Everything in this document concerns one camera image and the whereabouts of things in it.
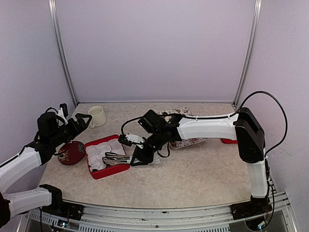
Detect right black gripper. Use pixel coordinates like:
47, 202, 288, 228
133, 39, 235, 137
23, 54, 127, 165
129, 130, 164, 166

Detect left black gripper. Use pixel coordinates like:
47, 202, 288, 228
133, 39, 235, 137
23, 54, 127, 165
49, 113, 92, 147

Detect metal serving tongs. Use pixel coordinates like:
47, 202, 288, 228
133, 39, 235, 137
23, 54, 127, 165
102, 152, 131, 166

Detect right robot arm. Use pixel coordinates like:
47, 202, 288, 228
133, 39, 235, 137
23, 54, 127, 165
124, 108, 273, 218

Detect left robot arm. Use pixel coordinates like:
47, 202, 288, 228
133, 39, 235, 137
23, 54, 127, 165
0, 108, 92, 224

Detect red chocolate box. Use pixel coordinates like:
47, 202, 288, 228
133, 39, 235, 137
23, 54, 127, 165
85, 135, 130, 179

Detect cream ceramic mug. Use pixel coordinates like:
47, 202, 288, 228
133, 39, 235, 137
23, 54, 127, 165
88, 106, 107, 129

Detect floral rectangular tray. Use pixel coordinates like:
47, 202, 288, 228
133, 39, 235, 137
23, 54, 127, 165
158, 107, 207, 149

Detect red floral round tin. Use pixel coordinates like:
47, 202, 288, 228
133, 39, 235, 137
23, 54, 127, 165
57, 141, 86, 166

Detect red box lid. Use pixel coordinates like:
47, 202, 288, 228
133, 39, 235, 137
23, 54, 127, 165
221, 139, 238, 144

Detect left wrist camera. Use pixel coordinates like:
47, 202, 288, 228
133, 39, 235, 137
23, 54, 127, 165
57, 103, 68, 125

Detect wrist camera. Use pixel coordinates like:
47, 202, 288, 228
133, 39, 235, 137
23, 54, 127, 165
118, 133, 145, 148
57, 103, 68, 125

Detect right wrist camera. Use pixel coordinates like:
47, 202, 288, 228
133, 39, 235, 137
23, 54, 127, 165
118, 133, 145, 148

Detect left aluminium frame post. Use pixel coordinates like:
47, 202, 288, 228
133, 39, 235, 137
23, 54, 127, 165
48, 0, 79, 107

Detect aluminium frame post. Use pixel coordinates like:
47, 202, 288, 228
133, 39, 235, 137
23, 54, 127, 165
233, 0, 263, 107
48, 0, 79, 107

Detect front aluminium rail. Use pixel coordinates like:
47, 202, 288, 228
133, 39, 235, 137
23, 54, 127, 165
17, 190, 298, 232

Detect right aluminium frame post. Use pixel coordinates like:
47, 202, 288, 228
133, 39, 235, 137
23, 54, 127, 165
233, 0, 263, 107

